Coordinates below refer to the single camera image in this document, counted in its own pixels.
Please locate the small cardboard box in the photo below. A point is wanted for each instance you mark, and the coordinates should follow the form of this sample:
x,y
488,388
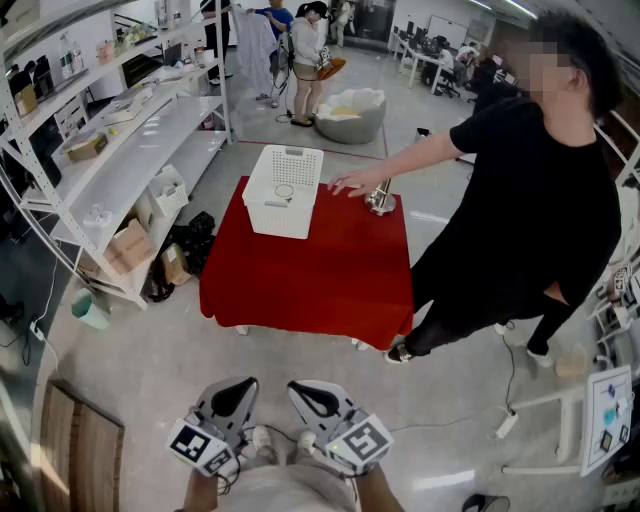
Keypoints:
x,y
175,265

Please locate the white power strip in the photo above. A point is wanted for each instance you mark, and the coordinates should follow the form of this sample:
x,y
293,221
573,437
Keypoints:
x,y
506,425
37,331

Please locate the person's grey trousers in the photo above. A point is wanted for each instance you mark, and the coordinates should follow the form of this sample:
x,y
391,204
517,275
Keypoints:
x,y
287,457

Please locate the pile of black plastic bags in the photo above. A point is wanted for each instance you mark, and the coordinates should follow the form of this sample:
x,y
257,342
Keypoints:
x,y
195,235

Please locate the white flat appliance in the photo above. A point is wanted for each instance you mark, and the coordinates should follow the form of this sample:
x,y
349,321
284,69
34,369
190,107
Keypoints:
x,y
125,107

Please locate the black microwave oven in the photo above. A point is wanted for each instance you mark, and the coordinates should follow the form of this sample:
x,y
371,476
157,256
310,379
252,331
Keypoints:
x,y
142,70

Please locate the white office desk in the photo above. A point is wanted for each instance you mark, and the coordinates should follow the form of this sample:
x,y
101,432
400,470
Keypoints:
x,y
420,57

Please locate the clear plastic bag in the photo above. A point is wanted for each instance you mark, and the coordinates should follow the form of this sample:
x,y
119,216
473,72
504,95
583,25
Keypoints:
x,y
97,217

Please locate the clear water bottle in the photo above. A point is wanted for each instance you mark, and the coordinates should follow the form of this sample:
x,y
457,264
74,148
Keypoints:
x,y
65,57

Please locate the large cardboard box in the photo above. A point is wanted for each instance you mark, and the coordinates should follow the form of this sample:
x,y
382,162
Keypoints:
x,y
130,247

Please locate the person's right forearm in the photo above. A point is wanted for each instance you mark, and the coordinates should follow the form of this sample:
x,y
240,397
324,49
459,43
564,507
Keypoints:
x,y
380,492

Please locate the person's left shoe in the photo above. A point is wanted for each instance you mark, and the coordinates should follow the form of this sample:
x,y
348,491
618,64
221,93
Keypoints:
x,y
261,437

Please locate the white perforated plastic basket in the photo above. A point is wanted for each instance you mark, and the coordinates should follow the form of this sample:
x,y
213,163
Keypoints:
x,y
280,220

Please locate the person's shoe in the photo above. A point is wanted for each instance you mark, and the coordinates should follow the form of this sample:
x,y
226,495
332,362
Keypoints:
x,y
306,440
261,437

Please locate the white metal frame stand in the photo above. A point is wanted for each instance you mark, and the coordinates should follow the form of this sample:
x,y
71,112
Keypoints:
x,y
565,425

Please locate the pink toy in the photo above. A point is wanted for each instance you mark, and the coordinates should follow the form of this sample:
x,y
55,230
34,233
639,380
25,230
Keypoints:
x,y
105,52

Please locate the black double door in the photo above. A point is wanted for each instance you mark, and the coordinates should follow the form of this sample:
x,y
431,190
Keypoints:
x,y
372,20

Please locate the whiteboard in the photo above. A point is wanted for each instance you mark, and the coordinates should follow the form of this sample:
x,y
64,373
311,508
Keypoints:
x,y
447,31

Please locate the white metal shelf rack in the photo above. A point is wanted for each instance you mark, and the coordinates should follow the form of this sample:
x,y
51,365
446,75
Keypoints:
x,y
125,165

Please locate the person's white t-shirt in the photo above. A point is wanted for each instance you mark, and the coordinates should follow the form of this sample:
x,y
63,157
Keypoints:
x,y
285,492

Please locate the ceiling tube lights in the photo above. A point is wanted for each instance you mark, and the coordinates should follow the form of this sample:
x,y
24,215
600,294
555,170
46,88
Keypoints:
x,y
520,9

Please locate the small white perforated basket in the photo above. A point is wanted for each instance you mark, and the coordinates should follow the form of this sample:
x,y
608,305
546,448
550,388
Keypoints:
x,y
167,197

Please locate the silver metal stand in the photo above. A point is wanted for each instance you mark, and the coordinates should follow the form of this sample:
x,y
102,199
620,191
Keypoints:
x,y
380,202

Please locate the black monitor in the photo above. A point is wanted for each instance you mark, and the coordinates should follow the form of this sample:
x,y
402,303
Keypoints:
x,y
173,54

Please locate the white checked cloth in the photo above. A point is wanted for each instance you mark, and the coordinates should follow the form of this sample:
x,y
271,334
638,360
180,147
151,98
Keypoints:
x,y
255,50

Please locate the white panel board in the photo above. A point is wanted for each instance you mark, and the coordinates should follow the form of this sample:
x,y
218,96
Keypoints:
x,y
607,420

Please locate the black slipper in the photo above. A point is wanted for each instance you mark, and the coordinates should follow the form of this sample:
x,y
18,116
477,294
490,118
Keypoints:
x,y
485,504

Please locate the wooden board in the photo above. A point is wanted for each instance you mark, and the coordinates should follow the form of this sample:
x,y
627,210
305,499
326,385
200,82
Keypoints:
x,y
80,460

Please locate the orange cushion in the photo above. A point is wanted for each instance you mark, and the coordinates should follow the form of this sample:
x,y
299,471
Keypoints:
x,y
345,111

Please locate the artificial flower bunch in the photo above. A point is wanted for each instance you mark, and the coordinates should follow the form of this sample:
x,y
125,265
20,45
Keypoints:
x,y
137,35

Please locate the red tablecloth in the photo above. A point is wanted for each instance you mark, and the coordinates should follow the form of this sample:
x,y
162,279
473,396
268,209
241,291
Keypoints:
x,y
310,290

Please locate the clear plastic jar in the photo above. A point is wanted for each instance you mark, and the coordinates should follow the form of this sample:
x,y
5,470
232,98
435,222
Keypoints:
x,y
571,362

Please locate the grey beanbag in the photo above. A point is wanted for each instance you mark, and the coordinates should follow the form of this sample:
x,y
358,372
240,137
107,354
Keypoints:
x,y
350,130

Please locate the teal bin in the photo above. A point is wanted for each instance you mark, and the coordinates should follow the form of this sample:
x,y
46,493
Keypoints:
x,y
90,312

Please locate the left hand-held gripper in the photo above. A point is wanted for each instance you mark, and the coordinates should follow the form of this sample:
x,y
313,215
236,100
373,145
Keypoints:
x,y
200,445

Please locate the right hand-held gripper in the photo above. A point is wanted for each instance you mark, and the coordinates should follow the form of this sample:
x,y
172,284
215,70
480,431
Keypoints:
x,y
360,442

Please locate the person's right shoe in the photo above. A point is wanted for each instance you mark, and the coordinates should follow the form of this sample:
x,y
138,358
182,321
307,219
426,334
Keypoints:
x,y
306,440

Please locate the metal trash can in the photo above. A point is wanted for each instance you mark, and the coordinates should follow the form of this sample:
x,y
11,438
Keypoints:
x,y
422,135

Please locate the person's left forearm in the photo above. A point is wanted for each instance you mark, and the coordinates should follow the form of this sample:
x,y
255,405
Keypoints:
x,y
200,492

